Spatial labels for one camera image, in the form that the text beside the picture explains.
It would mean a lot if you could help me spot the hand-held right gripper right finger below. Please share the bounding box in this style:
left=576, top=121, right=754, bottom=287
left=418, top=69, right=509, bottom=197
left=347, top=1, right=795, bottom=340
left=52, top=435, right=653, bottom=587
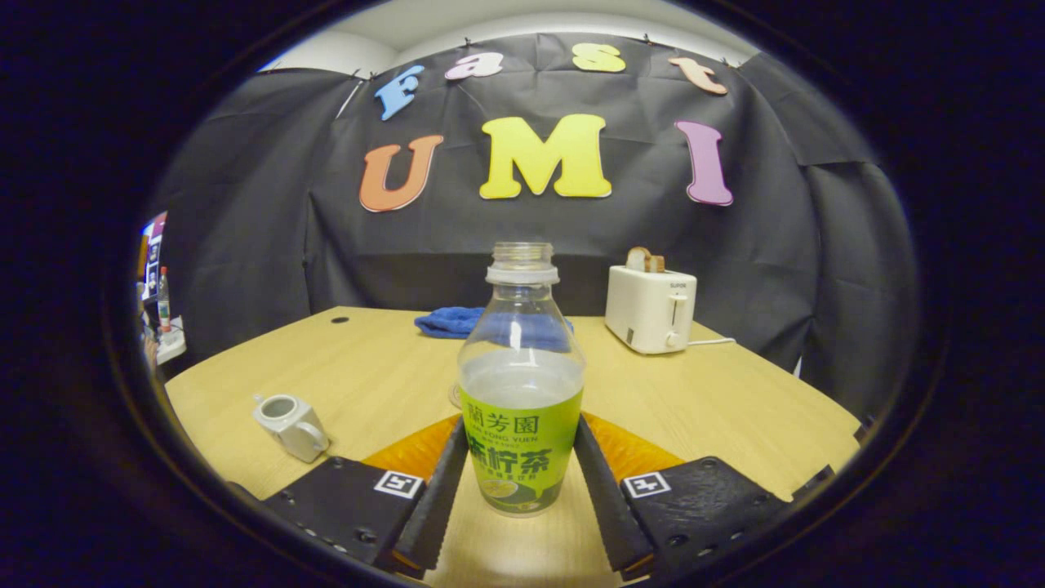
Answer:
left=574, top=411, right=791, bottom=582

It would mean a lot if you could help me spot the white teacup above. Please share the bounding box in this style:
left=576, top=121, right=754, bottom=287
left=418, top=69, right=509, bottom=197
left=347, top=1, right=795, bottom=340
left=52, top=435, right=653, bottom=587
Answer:
left=252, top=394, right=331, bottom=464

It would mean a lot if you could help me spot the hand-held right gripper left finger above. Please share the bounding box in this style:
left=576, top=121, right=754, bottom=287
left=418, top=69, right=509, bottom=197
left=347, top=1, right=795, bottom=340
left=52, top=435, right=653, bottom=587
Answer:
left=263, top=413, right=470, bottom=582

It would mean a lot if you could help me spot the green label water bottle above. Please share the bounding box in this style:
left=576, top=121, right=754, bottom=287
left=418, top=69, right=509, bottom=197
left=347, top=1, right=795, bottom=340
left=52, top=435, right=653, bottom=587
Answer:
left=457, top=242, right=586, bottom=517

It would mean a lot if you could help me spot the computer monitor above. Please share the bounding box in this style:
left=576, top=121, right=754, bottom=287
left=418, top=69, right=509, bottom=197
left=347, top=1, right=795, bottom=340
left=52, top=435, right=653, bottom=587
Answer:
left=139, top=212, right=168, bottom=299

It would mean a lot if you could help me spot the white toaster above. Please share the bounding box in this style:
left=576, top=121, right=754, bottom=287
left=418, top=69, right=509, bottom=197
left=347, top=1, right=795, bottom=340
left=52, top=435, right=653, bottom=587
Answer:
left=605, top=264, right=698, bottom=355

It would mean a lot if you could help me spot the black backdrop cloth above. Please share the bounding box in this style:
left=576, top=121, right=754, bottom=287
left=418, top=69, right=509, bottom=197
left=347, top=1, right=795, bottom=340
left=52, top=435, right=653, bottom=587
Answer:
left=151, top=33, right=919, bottom=417

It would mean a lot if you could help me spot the blue towel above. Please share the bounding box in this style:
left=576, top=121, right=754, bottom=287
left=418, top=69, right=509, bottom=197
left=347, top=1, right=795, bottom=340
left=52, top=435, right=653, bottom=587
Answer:
left=414, top=306, right=574, bottom=340

